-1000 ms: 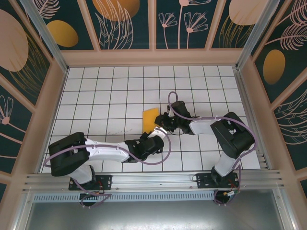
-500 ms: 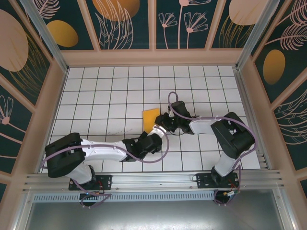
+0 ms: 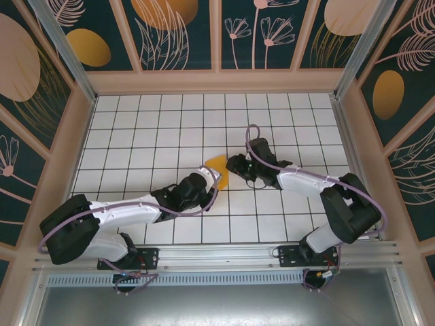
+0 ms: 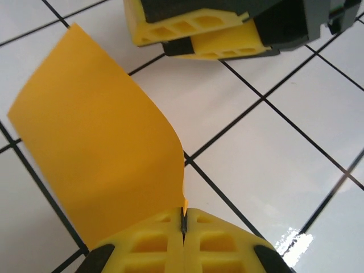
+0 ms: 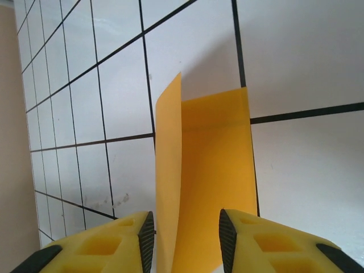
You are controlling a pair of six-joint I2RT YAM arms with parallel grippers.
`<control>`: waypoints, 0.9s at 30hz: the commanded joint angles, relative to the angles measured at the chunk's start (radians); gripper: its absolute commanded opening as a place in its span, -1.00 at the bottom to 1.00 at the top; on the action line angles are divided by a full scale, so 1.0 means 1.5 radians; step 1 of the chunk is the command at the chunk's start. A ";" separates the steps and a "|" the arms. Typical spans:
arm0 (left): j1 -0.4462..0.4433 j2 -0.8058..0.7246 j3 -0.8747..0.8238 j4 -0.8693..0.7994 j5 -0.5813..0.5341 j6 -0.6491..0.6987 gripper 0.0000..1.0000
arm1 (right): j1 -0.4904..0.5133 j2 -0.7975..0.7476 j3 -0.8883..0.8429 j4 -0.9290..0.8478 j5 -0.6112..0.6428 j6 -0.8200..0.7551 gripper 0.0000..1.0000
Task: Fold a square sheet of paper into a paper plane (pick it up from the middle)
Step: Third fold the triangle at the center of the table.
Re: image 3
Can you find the orange cloth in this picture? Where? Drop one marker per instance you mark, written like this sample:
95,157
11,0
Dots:
219,163

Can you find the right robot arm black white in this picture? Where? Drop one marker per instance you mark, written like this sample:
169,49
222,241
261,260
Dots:
350,210

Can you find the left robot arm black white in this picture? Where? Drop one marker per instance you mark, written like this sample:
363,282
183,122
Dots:
68,231

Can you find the grey metal sheet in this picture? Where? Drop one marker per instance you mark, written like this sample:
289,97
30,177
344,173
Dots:
217,305

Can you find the small black controller board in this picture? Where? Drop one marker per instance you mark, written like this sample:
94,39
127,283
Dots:
123,277

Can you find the small green controller board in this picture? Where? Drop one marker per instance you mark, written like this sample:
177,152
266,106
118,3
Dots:
330,273

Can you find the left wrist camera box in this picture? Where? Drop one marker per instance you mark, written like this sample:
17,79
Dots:
211,173

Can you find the aluminium mounting rail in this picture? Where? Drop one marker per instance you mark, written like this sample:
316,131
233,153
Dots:
221,253

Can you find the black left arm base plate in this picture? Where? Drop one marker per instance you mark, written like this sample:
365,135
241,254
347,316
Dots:
149,256

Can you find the aluminium side rail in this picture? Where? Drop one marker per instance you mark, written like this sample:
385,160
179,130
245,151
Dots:
345,129

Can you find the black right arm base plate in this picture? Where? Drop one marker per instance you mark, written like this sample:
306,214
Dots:
289,256

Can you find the aluminium frame post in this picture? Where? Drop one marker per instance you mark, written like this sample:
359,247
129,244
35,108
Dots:
363,51
66,51

